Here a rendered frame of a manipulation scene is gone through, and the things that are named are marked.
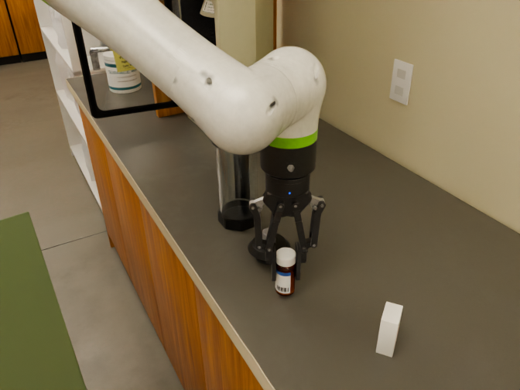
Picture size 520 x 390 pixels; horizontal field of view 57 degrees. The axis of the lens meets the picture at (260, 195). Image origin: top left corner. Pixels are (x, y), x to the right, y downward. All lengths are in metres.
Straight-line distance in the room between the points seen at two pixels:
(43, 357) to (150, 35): 0.48
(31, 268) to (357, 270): 0.63
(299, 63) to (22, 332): 0.53
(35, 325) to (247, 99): 0.42
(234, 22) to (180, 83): 0.77
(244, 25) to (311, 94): 0.72
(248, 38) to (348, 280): 0.74
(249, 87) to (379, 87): 0.94
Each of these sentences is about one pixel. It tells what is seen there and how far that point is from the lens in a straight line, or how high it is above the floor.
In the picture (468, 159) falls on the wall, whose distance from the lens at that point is 1.32.
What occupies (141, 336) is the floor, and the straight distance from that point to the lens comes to 2.21.
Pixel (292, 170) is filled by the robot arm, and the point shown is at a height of 1.25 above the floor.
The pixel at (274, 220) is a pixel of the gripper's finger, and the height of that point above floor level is 1.13.
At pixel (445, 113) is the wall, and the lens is 1.34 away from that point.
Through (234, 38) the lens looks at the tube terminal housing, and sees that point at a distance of 1.38.
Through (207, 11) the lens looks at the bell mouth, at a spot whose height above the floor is 1.33.
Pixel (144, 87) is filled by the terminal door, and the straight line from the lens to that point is 1.67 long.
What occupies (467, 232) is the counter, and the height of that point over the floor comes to 0.94.
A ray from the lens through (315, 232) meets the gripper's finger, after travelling 0.86.
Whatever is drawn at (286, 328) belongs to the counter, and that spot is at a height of 0.94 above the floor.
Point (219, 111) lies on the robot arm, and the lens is 0.59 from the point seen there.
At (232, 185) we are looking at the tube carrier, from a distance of 1.06.
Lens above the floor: 1.60
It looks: 32 degrees down
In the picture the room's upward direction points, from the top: 1 degrees counter-clockwise
